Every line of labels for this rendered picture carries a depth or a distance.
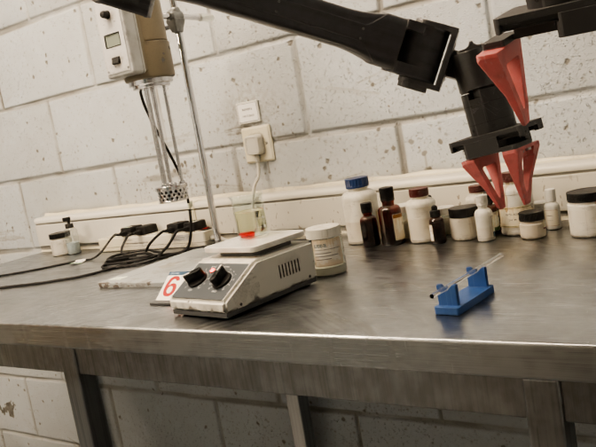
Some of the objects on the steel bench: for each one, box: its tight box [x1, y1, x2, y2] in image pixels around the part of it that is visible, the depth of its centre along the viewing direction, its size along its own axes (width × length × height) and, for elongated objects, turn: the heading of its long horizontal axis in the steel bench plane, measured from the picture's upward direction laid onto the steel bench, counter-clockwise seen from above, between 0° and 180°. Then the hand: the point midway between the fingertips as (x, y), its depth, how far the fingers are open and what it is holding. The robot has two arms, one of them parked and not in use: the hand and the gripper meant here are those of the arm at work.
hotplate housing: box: [170, 240, 317, 318], centre depth 112 cm, size 22×13×8 cm, turn 8°
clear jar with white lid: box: [305, 223, 348, 278], centre depth 119 cm, size 6×6×8 cm
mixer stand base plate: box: [98, 248, 220, 287], centre depth 150 cm, size 30×20×1 cm, turn 16°
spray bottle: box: [62, 216, 82, 255], centre depth 203 cm, size 4×4×11 cm
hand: (513, 199), depth 91 cm, fingers open, 3 cm apart
